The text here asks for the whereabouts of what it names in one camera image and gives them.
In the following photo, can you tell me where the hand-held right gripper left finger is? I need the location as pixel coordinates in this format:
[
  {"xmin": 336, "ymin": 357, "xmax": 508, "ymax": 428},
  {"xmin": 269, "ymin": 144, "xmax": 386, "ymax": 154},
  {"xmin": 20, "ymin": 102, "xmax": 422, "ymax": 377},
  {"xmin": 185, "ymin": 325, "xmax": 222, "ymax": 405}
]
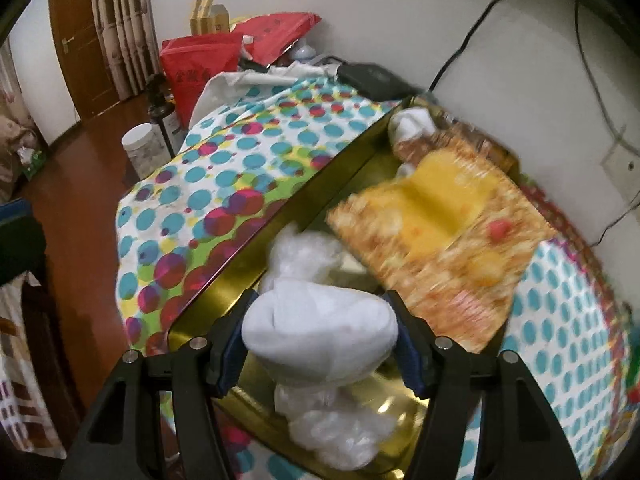
[{"xmin": 57, "ymin": 289, "xmax": 258, "ymax": 480}]

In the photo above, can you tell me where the white plastic jar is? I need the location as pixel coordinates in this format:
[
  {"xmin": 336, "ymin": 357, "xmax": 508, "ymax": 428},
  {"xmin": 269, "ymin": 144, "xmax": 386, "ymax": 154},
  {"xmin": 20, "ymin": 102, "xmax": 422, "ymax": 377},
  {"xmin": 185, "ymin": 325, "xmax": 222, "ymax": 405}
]
[{"xmin": 121, "ymin": 122, "xmax": 168, "ymax": 181}]

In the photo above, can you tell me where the dark cloth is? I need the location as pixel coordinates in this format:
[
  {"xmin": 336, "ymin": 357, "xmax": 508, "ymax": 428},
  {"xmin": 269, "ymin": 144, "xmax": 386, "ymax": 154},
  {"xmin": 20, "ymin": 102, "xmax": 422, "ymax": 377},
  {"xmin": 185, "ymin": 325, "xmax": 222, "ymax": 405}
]
[{"xmin": 0, "ymin": 200, "xmax": 48, "ymax": 286}]

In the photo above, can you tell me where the wooden door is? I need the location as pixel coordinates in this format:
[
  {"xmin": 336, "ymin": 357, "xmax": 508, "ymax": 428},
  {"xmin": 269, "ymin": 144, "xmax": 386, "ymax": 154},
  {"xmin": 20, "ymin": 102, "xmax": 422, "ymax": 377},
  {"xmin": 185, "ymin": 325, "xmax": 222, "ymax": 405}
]
[{"xmin": 47, "ymin": 0, "xmax": 118, "ymax": 121}]

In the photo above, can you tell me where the black pump bottle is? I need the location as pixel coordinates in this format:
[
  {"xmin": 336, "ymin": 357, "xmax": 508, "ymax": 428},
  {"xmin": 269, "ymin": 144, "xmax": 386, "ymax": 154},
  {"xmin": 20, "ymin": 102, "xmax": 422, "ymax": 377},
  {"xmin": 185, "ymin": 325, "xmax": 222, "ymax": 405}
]
[{"xmin": 145, "ymin": 74, "xmax": 183, "ymax": 158}]

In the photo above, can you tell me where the clear plastic bag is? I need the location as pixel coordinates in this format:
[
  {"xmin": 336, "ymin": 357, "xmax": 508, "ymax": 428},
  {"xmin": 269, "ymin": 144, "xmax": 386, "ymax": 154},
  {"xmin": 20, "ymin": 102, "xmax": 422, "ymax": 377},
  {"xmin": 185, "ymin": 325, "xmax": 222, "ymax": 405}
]
[{"xmin": 267, "ymin": 227, "xmax": 398, "ymax": 471}]

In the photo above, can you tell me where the wall socket plate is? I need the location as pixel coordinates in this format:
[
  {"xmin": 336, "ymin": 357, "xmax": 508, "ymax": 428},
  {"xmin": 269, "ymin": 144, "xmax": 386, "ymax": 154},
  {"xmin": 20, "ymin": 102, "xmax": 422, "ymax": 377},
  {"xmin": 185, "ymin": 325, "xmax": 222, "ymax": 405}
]
[{"xmin": 600, "ymin": 137, "xmax": 640, "ymax": 201}]

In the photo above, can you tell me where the red bag with gold print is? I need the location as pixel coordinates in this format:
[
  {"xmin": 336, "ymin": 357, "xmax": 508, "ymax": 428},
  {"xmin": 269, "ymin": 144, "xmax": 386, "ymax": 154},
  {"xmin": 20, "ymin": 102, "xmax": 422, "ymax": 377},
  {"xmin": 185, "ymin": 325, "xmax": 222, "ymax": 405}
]
[{"xmin": 160, "ymin": 34, "xmax": 243, "ymax": 128}]

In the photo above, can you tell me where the dark wooden chair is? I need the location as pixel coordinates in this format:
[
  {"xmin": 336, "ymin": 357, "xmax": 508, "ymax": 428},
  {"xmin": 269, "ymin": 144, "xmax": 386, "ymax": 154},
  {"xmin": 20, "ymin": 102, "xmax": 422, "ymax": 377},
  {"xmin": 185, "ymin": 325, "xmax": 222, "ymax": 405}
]
[{"xmin": 20, "ymin": 270, "xmax": 83, "ymax": 441}]

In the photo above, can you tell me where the white sock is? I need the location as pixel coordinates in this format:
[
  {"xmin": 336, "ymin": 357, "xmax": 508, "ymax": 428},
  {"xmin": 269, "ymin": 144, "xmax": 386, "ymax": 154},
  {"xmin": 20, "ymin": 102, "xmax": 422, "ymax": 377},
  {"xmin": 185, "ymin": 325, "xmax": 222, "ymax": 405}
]
[{"xmin": 387, "ymin": 106, "xmax": 436, "ymax": 146}]

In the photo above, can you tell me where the gold snack packet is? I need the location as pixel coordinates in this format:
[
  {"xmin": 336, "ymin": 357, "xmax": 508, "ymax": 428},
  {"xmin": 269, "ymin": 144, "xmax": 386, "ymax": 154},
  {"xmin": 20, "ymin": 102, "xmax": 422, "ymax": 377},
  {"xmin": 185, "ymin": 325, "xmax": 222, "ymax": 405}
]
[{"xmin": 326, "ymin": 152, "xmax": 558, "ymax": 353}]

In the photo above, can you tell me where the floral bedding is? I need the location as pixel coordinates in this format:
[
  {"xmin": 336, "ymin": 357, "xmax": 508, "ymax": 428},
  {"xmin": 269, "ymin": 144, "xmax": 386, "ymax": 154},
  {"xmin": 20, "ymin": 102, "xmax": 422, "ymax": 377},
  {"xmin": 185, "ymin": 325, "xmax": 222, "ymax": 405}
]
[{"xmin": 0, "ymin": 80, "xmax": 48, "ymax": 201}]

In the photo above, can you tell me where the tan carton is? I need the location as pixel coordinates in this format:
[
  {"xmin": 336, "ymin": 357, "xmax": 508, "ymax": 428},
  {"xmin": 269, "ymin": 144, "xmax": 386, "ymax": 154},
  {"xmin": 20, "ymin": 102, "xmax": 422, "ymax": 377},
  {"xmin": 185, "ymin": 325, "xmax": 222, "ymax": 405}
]
[{"xmin": 210, "ymin": 5, "xmax": 232, "ymax": 35}]

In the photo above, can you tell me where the brown snack packet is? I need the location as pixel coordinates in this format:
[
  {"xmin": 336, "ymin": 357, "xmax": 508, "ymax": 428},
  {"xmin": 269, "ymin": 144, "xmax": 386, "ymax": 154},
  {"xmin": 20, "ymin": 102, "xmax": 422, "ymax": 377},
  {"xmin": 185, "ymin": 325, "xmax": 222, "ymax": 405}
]
[{"xmin": 392, "ymin": 115, "xmax": 518, "ymax": 181}]

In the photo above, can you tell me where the polka dot tablecloth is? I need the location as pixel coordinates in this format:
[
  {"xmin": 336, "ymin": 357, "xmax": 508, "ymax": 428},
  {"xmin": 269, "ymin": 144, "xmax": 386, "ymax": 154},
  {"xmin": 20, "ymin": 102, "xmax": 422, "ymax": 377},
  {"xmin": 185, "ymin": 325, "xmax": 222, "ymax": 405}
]
[{"xmin": 115, "ymin": 77, "xmax": 640, "ymax": 480}]

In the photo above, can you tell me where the flat red gift bag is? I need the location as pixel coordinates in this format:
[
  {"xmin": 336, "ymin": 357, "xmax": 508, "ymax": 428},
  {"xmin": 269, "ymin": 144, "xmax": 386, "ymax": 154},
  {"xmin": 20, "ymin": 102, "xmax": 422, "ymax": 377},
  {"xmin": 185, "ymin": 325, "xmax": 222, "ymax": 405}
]
[{"xmin": 232, "ymin": 11, "xmax": 322, "ymax": 66}]

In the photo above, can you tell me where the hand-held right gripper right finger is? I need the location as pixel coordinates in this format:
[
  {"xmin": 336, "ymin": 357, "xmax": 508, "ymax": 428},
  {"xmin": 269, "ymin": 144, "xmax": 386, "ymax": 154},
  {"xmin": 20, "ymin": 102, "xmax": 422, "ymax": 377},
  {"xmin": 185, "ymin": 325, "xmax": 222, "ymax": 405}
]
[{"xmin": 382, "ymin": 290, "xmax": 583, "ymax": 480}]

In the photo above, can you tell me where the black television cable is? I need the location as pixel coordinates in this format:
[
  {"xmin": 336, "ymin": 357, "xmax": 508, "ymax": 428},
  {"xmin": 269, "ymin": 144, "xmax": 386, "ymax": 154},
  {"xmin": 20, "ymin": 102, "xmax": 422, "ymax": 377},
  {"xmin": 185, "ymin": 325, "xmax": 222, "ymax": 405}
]
[{"xmin": 430, "ymin": 0, "xmax": 538, "ymax": 93}]

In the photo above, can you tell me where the yellow carton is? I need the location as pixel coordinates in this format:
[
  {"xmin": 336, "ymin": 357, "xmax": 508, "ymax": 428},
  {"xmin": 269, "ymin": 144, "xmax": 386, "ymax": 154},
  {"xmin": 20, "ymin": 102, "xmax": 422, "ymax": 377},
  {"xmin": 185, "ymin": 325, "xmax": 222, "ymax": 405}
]
[{"xmin": 189, "ymin": 0, "xmax": 216, "ymax": 36}]

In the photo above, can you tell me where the white patterned cloth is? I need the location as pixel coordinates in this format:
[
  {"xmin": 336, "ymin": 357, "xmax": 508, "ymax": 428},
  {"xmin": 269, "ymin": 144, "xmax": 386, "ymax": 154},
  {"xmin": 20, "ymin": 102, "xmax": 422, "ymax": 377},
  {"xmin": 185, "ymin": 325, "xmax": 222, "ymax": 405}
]
[{"xmin": 0, "ymin": 270, "xmax": 66, "ymax": 458}]

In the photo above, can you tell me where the small green packet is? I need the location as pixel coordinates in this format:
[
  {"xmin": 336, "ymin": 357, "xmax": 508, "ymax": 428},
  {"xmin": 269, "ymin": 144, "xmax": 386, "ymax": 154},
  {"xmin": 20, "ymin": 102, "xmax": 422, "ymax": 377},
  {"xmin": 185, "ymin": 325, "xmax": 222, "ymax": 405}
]
[{"xmin": 22, "ymin": 147, "xmax": 48, "ymax": 178}]

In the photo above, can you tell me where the striped curtain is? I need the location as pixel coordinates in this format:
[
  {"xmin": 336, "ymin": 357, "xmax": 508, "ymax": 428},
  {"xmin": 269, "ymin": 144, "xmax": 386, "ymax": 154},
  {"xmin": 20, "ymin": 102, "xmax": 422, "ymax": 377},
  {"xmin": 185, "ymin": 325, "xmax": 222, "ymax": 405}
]
[{"xmin": 90, "ymin": 0, "xmax": 163, "ymax": 101}]

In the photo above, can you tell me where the black set-top box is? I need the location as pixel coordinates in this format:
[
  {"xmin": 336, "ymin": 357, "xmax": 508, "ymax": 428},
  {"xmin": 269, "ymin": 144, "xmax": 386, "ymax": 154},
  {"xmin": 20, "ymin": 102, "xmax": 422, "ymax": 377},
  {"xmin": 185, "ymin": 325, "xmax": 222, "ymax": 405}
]
[{"xmin": 337, "ymin": 61, "xmax": 413, "ymax": 98}]

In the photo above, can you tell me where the gold metal tray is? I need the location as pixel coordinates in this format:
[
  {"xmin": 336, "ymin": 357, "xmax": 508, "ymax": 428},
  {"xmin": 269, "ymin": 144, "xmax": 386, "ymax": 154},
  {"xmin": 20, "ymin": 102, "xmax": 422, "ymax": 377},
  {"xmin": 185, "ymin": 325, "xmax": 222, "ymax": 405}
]
[{"xmin": 167, "ymin": 95, "xmax": 521, "ymax": 476}]

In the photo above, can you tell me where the black charger cable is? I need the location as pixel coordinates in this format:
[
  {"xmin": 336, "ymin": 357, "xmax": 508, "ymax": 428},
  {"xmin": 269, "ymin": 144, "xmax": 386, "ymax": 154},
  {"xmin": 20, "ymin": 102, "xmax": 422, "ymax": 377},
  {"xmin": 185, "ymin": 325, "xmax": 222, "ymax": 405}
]
[{"xmin": 574, "ymin": 2, "xmax": 626, "ymax": 141}]

